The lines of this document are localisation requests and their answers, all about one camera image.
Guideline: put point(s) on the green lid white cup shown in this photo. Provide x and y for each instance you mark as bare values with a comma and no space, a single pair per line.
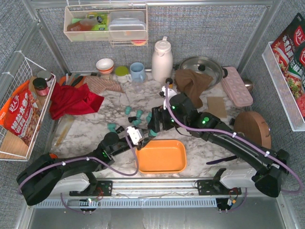
122,74

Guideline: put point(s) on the orange plastic tray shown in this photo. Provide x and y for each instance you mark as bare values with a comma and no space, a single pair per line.
162,157

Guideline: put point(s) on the black small lid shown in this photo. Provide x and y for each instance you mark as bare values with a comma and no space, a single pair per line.
232,121

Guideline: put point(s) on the steel pot with lid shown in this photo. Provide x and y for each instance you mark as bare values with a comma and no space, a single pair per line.
201,64

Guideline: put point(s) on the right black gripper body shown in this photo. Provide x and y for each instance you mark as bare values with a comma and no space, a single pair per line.
157,119

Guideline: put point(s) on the orange spice bottle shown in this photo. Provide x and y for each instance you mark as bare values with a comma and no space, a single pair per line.
169,81

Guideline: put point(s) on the striped beige cloth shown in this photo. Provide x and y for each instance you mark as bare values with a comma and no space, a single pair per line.
97,85

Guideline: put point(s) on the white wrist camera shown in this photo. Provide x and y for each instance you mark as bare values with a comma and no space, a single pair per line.
167,94
136,135

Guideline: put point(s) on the blue mug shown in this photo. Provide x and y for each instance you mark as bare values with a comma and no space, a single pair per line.
137,72

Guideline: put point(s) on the white thermos jug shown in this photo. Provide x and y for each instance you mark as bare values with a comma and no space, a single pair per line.
162,61

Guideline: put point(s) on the black coffee capsule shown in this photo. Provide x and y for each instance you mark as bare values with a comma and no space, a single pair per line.
132,118
120,129

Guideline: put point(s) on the right white wall basket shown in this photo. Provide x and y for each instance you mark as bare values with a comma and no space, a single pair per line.
292,112

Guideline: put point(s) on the red snack bag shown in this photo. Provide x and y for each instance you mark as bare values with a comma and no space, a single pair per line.
19,116

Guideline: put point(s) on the red cloth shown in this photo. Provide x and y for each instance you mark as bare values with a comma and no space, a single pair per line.
68,100

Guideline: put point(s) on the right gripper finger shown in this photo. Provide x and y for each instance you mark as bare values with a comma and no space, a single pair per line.
156,119
168,123

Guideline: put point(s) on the brown cloth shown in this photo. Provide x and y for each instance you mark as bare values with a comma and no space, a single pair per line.
192,84

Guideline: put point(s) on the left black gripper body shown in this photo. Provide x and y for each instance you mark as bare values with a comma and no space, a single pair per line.
142,141

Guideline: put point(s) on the white wire wall basket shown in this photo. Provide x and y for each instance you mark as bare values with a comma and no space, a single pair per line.
12,148

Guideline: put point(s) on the purple handled knife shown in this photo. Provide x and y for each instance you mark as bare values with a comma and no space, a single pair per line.
221,160

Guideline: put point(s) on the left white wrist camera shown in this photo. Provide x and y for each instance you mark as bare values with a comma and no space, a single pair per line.
136,135

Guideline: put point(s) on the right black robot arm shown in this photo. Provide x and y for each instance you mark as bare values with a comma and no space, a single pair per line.
268,164

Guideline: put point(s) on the orange cup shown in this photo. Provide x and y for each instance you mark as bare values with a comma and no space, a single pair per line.
53,155

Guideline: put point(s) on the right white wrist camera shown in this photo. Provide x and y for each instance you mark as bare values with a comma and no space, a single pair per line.
167,94

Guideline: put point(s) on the pink egg tray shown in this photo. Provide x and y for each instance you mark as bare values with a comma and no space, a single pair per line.
235,88

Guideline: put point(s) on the clear plastic food container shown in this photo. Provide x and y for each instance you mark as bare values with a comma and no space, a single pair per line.
127,25

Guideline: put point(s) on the round wooden board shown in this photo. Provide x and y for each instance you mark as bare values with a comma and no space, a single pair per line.
254,127

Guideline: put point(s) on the white orange striped bowl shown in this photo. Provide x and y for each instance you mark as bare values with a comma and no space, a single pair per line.
105,65

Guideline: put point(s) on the tan scouring pad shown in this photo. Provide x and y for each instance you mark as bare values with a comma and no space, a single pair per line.
216,106

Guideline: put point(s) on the cream wall shelf basket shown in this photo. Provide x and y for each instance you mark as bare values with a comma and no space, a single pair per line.
77,27

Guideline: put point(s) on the silver lid glass jar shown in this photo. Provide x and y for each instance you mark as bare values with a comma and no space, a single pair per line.
45,75

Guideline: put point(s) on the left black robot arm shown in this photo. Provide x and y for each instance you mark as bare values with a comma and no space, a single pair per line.
38,180

